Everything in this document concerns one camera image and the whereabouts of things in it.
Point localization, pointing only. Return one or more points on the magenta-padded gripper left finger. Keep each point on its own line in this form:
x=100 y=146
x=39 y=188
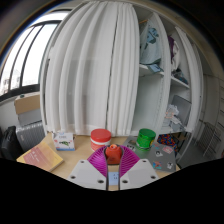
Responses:
x=86 y=173

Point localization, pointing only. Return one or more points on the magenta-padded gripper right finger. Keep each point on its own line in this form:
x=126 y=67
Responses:
x=140 y=173

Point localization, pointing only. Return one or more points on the orange charger block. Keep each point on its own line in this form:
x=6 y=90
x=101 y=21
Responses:
x=113 y=153

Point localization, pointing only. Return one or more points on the grey laptop with stickers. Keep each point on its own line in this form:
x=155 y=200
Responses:
x=163 y=161

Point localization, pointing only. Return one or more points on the green round tin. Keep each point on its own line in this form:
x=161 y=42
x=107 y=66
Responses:
x=145 y=136

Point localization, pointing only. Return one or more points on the small white printed box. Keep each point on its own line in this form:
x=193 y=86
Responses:
x=64 y=140

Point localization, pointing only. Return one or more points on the red-lidded white jar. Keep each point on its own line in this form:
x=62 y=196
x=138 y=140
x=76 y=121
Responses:
x=100 y=136

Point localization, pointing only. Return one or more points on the multicoloured patterned bag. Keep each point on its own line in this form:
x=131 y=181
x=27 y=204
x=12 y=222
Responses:
x=168 y=140

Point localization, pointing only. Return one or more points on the yellow and pink book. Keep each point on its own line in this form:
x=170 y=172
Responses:
x=41 y=156

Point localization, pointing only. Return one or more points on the grey ribbed suitcase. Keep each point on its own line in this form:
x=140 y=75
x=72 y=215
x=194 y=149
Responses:
x=30 y=136

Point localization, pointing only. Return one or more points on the white shelf unit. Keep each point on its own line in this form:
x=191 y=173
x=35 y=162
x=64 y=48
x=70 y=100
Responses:
x=148 y=100

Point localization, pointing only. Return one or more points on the white metal rack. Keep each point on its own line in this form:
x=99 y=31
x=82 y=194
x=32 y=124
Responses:
x=209 y=138

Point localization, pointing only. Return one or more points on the black bag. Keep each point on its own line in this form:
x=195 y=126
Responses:
x=10 y=143

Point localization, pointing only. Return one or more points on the brown cardboard box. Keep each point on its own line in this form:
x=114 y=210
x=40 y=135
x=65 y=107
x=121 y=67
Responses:
x=27 y=104

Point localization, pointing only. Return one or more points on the wide white pleated curtain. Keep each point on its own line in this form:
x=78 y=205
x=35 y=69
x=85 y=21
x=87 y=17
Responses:
x=90 y=73

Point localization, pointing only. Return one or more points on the black-framed window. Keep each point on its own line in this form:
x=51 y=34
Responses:
x=30 y=60

